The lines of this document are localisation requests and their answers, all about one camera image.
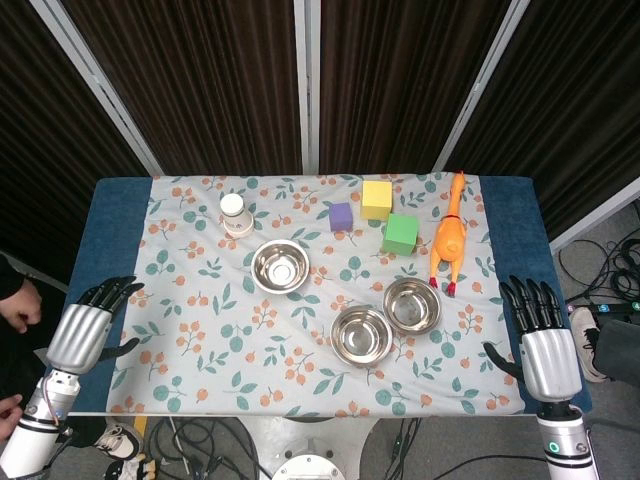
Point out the small white bottle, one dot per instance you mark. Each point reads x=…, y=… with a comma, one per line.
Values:
x=235, y=215

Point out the bystander bare hand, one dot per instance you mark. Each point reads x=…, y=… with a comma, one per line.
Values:
x=7, y=417

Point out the dark room divider panel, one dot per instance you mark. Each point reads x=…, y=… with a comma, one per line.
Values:
x=400, y=75
x=200, y=75
x=40, y=125
x=575, y=100

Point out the green foam cube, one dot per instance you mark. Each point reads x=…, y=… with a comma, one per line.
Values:
x=400, y=235

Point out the yellow foam cube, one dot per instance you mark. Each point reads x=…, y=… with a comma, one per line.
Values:
x=376, y=200

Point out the white black sneaker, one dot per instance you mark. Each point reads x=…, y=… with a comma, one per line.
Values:
x=120, y=442

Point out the steel bowl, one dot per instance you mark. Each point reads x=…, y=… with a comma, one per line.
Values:
x=412, y=305
x=361, y=337
x=280, y=267

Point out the purple foam cube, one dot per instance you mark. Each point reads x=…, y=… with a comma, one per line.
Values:
x=341, y=217

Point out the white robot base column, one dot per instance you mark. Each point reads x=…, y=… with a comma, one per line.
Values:
x=305, y=445

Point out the orange rubber chicken toy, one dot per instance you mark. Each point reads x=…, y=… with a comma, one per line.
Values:
x=450, y=240

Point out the white pink sneaker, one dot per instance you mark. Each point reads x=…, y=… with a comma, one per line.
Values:
x=585, y=340

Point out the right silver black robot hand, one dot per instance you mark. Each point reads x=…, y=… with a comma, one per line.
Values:
x=550, y=360

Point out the blue table mat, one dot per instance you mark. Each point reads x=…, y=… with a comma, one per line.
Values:
x=110, y=225

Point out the bystander hand with black sleeve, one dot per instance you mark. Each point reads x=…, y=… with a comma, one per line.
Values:
x=20, y=305

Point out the black yellow white shoe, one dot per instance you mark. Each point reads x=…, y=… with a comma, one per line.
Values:
x=132, y=470

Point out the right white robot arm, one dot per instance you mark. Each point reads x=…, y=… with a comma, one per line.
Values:
x=565, y=445

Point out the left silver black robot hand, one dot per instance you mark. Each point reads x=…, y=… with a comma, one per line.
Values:
x=77, y=335

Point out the floral patterned tablecloth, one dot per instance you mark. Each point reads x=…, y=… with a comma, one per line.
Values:
x=225, y=350

